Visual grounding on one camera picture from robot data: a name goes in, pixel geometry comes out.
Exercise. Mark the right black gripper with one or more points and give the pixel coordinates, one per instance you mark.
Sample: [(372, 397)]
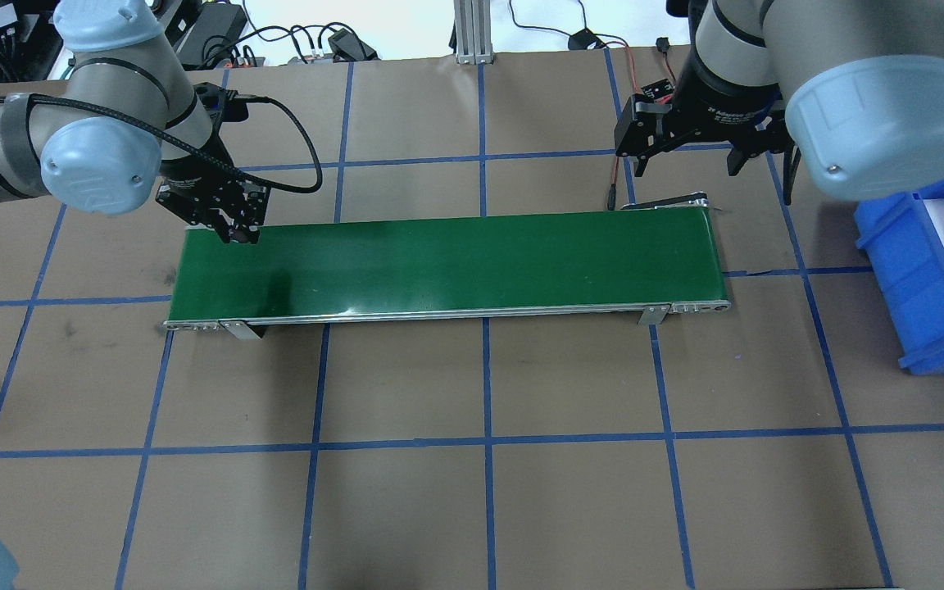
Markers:
[(722, 117)]

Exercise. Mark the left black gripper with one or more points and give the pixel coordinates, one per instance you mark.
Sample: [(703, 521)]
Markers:
[(193, 178)]

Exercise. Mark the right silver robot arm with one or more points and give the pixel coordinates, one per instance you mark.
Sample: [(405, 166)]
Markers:
[(852, 91)]

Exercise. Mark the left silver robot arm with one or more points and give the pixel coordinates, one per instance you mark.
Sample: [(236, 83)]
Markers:
[(133, 127)]

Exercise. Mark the small black controller box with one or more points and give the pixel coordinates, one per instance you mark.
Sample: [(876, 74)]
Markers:
[(583, 39)]

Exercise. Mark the green conveyor belt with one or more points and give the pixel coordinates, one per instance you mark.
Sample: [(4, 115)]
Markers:
[(656, 262)]

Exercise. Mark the black power adapter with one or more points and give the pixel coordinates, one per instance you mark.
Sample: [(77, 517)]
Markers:
[(347, 47)]

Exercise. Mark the blue plastic bin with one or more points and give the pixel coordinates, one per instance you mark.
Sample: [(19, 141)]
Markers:
[(907, 257)]

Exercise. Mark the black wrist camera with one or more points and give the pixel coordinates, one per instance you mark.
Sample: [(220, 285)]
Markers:
[(223, 105)]

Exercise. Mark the aluminium frame post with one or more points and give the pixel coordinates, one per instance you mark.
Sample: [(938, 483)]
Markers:
[(473, 44)]

